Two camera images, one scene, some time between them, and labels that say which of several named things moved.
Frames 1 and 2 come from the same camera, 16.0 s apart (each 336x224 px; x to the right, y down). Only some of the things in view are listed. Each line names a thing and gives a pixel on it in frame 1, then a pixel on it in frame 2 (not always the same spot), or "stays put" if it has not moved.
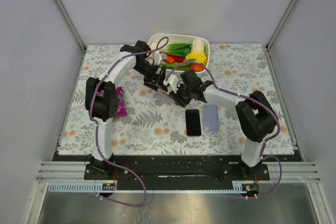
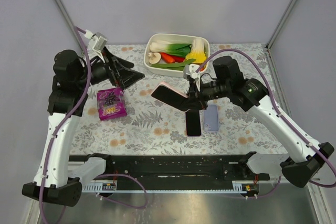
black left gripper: [156, 77] -> [113, 69]
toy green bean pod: [182, 66] stays put
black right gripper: [180, 96] -> [198, 98]
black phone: [193, 123] stays put
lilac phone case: [210, 122] stays put
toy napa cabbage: [198, 52] stays put
